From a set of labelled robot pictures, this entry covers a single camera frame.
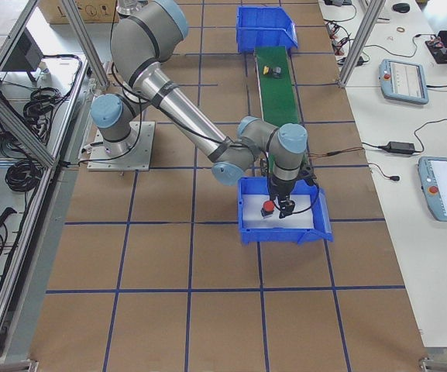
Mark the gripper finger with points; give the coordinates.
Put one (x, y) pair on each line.
(286, 207)
(276, 203)

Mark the aluminium frame post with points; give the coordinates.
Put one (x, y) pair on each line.
(362, 35)

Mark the yellow mushroom push button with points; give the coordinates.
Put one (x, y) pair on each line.
(274, 72)

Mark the left blue plastic bin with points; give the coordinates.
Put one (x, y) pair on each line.
(264, 26)

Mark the green conveyor belt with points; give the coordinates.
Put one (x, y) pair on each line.
(277, 97)

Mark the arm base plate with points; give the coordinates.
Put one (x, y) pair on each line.
(134, 154)

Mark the white foam pad right bin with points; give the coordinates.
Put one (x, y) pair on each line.
(253, 219)

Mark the black power adapter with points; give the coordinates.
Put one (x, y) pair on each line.
(400, 148)

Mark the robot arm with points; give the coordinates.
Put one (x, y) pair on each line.
(144, 40)

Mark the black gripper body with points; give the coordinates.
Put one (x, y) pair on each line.
(280, 189)

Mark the red mushroom push button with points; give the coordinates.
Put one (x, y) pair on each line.
(267, 208)

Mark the far teach pendant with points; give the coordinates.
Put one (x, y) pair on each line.
(403, 81)

